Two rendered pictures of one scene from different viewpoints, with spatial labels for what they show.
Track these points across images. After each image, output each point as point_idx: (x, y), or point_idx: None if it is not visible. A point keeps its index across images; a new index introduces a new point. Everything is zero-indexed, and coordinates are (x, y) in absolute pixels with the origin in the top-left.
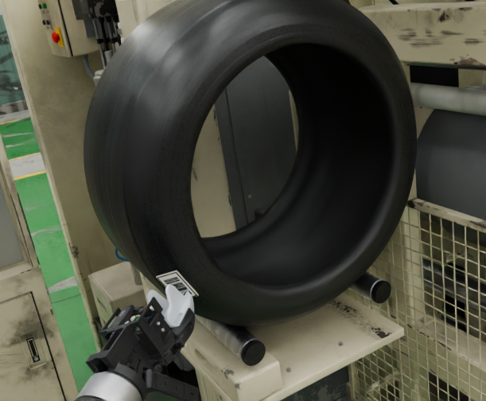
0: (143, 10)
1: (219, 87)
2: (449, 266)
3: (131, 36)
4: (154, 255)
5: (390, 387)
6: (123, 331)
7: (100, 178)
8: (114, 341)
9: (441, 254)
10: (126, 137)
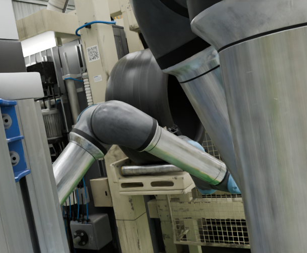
0: (106, 62)
1: None
2: (216, 150)
3: (122, 60)
4: (158, 121)
5: (179, 245)
6: (174, 128)
7: (128, 101)
8: (175, 129)
9: (212, 147)
10: (146, 79)
